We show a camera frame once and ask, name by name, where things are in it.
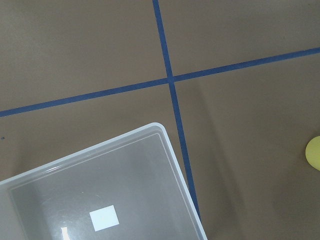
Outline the yellow plastic cup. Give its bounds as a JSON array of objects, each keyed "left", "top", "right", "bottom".
[{"left": 305, "top": 136, "right": 320, "bottom": 171}]

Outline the translucent plastic storage box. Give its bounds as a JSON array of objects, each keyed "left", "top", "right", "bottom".
[{"left": 0, "top": 122, "right": 207, "bottom": 240}]

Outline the white label sticker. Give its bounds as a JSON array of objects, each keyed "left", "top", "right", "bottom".
[{"left": 89, "top": 205, "right": 120, "bottom": 232}]

